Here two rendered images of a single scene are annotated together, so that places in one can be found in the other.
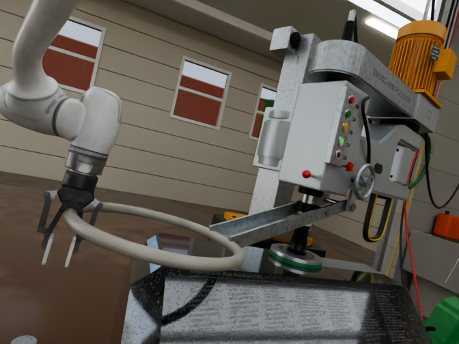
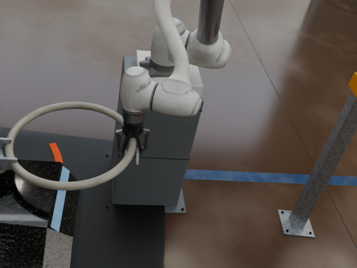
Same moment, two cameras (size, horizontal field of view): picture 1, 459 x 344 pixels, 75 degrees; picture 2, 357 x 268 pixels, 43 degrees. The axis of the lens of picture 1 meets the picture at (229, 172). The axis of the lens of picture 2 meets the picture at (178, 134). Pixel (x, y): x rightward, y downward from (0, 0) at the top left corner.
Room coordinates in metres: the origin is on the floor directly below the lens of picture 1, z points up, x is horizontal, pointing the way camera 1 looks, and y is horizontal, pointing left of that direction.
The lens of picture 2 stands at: (2.08, 0.68, 2.05)
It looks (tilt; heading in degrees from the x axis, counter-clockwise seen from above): 38 degrees down; 186
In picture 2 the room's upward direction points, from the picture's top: 13 degrees clockwise
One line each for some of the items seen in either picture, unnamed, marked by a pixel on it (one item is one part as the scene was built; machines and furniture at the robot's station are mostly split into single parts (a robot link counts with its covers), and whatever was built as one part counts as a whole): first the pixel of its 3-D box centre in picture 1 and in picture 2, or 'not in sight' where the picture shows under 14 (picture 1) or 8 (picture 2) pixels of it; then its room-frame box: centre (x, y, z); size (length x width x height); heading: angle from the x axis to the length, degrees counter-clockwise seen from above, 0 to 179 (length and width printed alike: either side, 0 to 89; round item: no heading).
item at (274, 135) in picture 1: (312, 148); not in sight; (1.92, -0.49, 1.34); 0.74 x 0.34 x 0.25; 55
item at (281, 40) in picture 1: (285, 41); not in sight; (2.01, -0.17, 2.00); 0.20 x 0.18 x 0.15; 16
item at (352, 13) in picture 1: (348, 32); not in sight; (1.24, -0.35, 1.76); 0.04 x 0.04 x 0.17
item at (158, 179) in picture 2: not in sight; (151, 134); (0.03, 0.30, 0.40); 0.50 x 0.50 x 0.80; 21
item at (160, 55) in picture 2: not in sight; (169, 40); (0.04, 0.31, 1.02); 0.18 x 0.16 x 0.22; 91
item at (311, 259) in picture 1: (296, 253); not in sight; (1.24, -0.35, 0.82); 0.21 x 0.21 x 0.01
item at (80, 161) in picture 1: (86, 162); (133, 111); (0.74, 0.35, 1.05); 0.09 x 0.09 x 0.06
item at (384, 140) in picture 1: (367, 163); not in sight; (1.48, -0.66, 1.28); 0.74 x 0.23 x 0.49; 130
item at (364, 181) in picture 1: (356, 180); not in sight; (1.23, -0.52, 1.18); 0.15 x 0.10 x 0.15; 130
